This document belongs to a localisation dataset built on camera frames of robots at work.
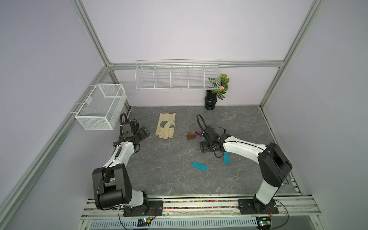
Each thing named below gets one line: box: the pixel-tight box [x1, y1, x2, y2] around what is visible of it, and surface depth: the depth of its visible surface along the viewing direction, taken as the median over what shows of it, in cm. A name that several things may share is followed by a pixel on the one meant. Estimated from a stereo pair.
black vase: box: [204, 89, 218, 111], surface depth 117 cm
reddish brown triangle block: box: [186, 132, 197, 140], surface depth 104 cm
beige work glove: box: [155, 112, 176, 140], surface depth 108 cm
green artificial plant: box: [211, 73, 230, 100], surface depth 101 cm
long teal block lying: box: [191, 161, 208, 172], surface depth 90 cm
